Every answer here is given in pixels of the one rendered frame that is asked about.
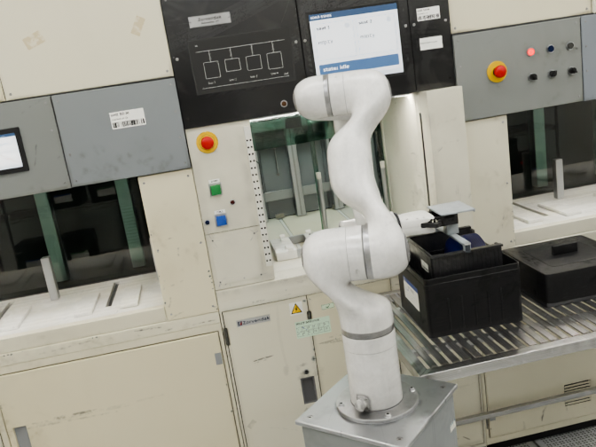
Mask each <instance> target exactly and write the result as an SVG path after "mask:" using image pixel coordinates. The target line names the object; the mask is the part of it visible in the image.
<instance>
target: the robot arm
mask: <svg viewBox="0 0 596 447"><path fill-rule="evenodd" d="M391 97H392V94H391V88H390V84H389V81H388V79H387V77H386V76H385V75H384V74H383V73H382V72H380V71H378V70H374V69H360V70H353V71H347V72H339V73H333V74H322V75H316V76H311V77H308V78H306V79H304V80H302V81H300V82H299V83H298V84H297V85H296V86H295V88H294V94H293V100H294V106H295V109H296V110H297V111H298V113H299V114H300V115H301V116H303V117H304V118H306V119H309V120H312V121H333V125H334V131H335V135H334V136H333V138H332V139H331V141H330V143H329V146H328V149H327V162H328V172H329V177H330V182H331V186H332V188H333V191H334V193H335V194H336V196H337V197H338V198H339V199H340V200H341V201H342V202H343V203H344V204H346V205H347V206H349V207H351V208H352V210H353V213H354V217H355V218H352V219H347V220H342V221H340V222H339V228H332V229H325V230H321V231H316V232H313V233H312V234H310V235H309V237H308V238H307V239H306V240H305V241H304V243H303V246H302V253H301V257H302V267H303V268H304V271H305V273H306V274H307V276H308V277H309V279H310V280H311V281H312V283H313V284H314V285H315V286H317V287H318V288H319V289H320V290H321V291H322V292H323V293H324V294H326V295H327V296H328V297H329V298H330V299H331V300H332V301H333V303H334V305H335V307H336V309H337V311H338V314H339V318H340V323H341V334H342V341H343V348H344V354H345V360H346V366H347V373H348V379H349V386H348V387H346V388H345V389H344V390H343V391H342V392H341V393H340V394H339V395H338V397H337V400H336V404H337V409H338V412H339V413H340V414H341V416H343V417H344V418H345V419H347V420H351V421H354V422H356V423H361V424H369V425H376V424H385V423H389V422H393V421H396V420H400V419H402V418H404V417H406V416H407V415H409V414H410V413H412V412H413V411H414V410H415V409H416V407H417V406H418V403H419V395H418V392H417V390H416V389H415V387H413V386H412V385H411V384H409V383H407V382H405V381H402V380H401V375H400V368H399V361H398V354H397V345H396V330H395V323H394V316H393V310H392V307H391V303H390V301H389V300H388V299H387V298H386V297H384V296H382V295H380V294H376V293H373V292H369V291H366V290H364V289H362V288H360V287H358V286H355V285H354V284H352V283H351V282H350V281H357V280H366V279H377V278H390V277H394V276H396V275H398V274H400V273H401V272H403V271H404V270H405V269H406V267H407V266H408V263H409V261H410V259H411V258H410V255H411V254H410V247H409V243H408V241H407V238H406V236H413V235H420V234H427V233H433V232H435V229H434V228H439V227H442V226H446V225H451V224H458V223H459V218H458V214H453V215H448V216H439V215H438V214H437V213H435V212H434V211H432V210H431V211H428V212H427V211H425V210H418V211H412V212H408V213H404V214H400V215H398V214H397V213H393V212H389V211H388V209H387V208H386V206H385V204H384V203H383V201H382V199H381V196H380V192H379V189H378V187H377V184H376V182H375V178H374V173H373V157H372V148H371V141H370V140H371V136H372V134H373V132H374V130H375V129H376V127H377V125H378V124H379V123H380V121H381V120H382V118H383V117H384V115H385V114H386V112H387V110H388V108H389V105H390V102H391ZM433 220H434V222H433V223H432V221H433ZM435 220H436V221H437V222H436V221H435Z"/></svg>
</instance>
